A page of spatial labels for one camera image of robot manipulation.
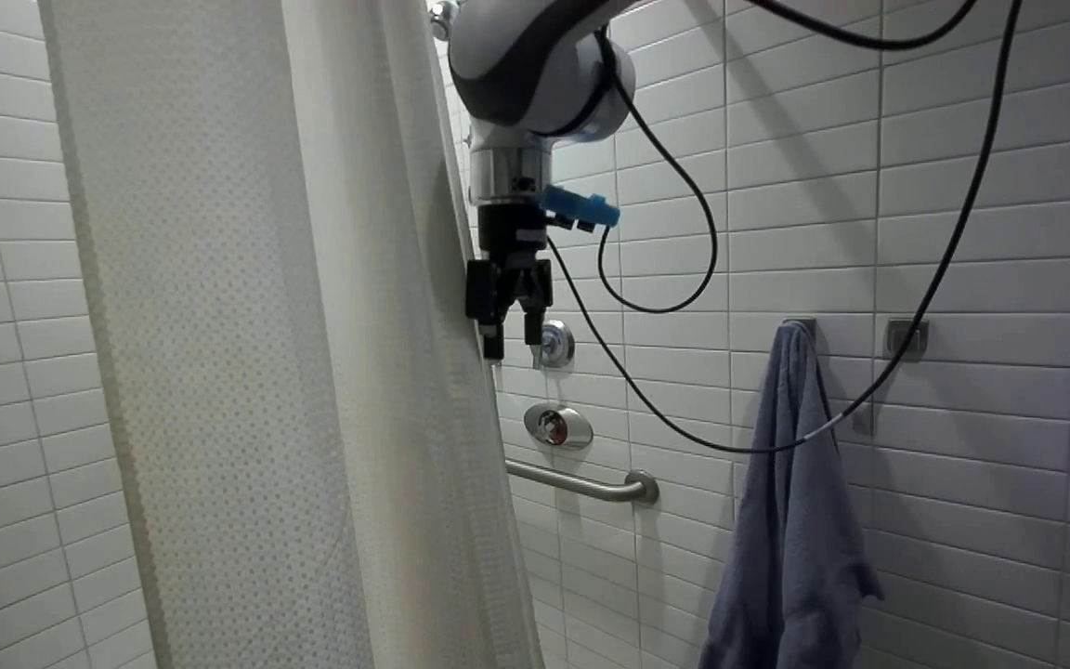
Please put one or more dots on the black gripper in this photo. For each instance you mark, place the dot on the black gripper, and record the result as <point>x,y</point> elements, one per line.
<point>505,253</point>

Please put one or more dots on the white shower curtain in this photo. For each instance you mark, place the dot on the white shower curtain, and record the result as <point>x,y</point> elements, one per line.
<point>252,372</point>

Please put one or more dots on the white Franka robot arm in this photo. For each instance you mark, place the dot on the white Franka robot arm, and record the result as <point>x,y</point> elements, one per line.
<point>522,61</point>

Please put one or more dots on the round chrome shower knob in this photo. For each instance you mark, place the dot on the round chrome shower knob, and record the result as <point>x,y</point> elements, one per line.
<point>556,347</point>

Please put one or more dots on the long metal grab bar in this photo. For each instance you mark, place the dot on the long metal grab bar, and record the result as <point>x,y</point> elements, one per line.
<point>585,483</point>

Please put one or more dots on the blue hanging towel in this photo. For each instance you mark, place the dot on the blue hanging towel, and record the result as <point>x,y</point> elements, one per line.
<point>790,534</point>

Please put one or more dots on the metal towel bar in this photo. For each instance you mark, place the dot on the metal towel bar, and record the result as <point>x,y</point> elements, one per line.
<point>908,340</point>

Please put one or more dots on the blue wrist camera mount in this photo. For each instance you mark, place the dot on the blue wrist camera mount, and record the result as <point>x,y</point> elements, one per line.
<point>580,205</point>

